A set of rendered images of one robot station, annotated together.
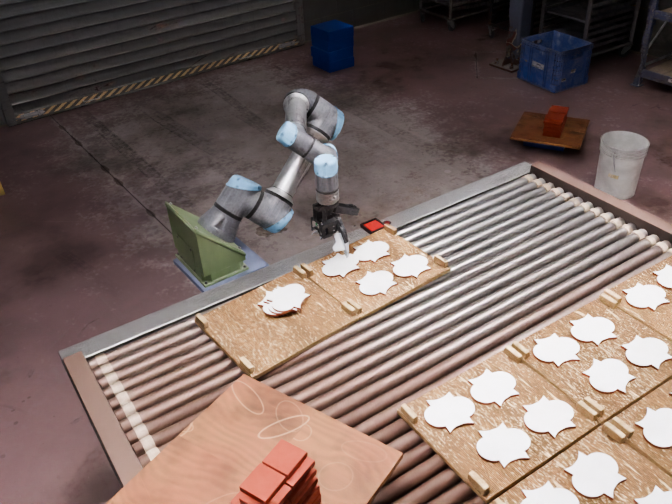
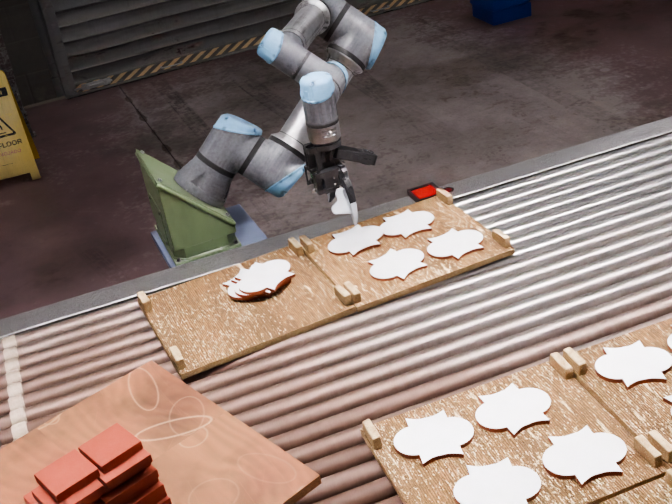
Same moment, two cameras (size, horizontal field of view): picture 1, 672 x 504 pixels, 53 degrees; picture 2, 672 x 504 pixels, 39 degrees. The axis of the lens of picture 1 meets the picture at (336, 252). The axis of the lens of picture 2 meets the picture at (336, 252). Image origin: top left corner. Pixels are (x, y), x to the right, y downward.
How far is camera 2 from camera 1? 0.59 m
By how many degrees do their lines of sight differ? 14
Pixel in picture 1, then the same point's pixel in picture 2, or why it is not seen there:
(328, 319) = (312, 307)
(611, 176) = not seen: outside the picture
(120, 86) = (209, 48)
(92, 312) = not seen: hidden behind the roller
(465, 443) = (441, 481)
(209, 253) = (180, 217)
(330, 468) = (211, 485)
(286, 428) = (175, 430)
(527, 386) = (568, 411)
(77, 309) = not seen: hidden behind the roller
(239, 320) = (193, 303)
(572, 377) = (646, 404)
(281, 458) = (104, 445)
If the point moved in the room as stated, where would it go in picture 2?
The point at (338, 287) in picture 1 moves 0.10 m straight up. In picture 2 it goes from (342, 268) to (336, 231)
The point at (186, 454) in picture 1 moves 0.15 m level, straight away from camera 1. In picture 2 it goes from (35, 451) to (45, 398)
